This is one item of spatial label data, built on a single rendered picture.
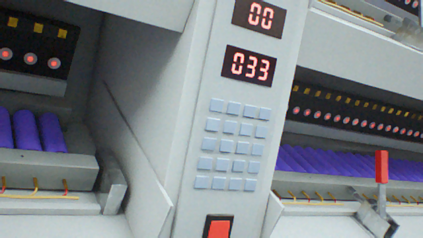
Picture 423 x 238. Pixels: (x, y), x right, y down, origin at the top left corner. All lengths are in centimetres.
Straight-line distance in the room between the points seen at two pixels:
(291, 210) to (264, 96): 15
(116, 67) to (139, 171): 12
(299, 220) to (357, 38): 18
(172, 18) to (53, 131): 15
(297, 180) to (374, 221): 9
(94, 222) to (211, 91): 13
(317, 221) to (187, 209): 19
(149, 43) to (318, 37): 14
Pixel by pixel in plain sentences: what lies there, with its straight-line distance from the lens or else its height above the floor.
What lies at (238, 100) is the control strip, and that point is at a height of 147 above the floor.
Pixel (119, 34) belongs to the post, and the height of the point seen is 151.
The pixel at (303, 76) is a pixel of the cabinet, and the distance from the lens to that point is 62.
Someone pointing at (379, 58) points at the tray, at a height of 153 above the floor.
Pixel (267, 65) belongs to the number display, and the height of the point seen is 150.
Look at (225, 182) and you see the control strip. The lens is 31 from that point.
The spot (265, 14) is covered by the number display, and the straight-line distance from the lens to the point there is 31.
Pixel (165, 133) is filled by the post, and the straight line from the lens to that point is 29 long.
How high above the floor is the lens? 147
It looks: 3 degrees down
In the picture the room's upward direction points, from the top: 11 degrees clockwise
